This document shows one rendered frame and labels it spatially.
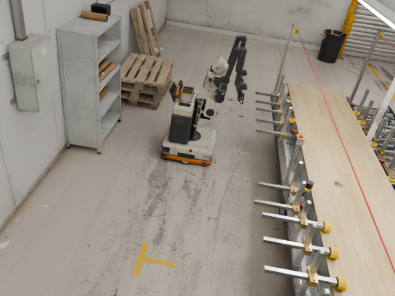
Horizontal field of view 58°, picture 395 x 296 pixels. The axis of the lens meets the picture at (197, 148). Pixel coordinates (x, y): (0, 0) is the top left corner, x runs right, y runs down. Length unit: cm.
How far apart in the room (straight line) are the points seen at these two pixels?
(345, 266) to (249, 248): 131
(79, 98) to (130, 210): 148
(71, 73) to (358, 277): 347
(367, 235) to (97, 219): 254
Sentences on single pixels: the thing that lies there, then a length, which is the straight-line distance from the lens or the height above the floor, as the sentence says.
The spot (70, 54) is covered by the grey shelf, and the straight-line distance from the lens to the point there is 428.
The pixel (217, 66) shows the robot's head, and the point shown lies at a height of 133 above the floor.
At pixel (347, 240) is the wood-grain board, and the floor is 90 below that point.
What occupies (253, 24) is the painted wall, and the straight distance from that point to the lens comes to 1030.
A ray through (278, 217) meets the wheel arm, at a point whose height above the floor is 96.
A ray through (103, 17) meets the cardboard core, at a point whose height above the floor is 160.
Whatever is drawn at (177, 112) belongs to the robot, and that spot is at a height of 73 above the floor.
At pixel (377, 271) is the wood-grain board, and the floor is 90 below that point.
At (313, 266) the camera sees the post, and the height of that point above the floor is 103.
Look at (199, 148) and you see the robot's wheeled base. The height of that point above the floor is 28.
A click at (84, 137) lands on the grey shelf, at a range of 473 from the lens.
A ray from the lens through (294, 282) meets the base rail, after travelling 278.
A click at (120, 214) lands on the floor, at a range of 394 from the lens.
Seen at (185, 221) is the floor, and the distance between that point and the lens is 391.
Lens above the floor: 280
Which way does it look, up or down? 34 degrees down
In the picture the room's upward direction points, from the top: 9 degrees clockwise
